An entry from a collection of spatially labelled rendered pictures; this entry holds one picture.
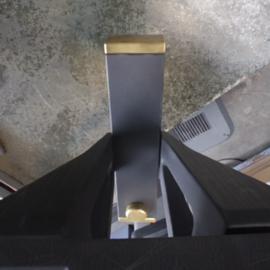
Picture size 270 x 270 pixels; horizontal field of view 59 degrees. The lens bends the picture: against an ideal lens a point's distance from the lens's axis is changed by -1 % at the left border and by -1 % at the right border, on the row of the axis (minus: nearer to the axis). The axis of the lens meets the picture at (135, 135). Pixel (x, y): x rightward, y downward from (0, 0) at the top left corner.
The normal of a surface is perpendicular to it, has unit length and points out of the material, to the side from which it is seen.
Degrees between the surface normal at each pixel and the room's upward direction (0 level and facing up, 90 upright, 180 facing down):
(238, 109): 0
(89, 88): 0
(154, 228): 90
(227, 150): 0
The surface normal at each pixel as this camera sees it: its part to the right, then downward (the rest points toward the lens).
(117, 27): 0.02, 0.56
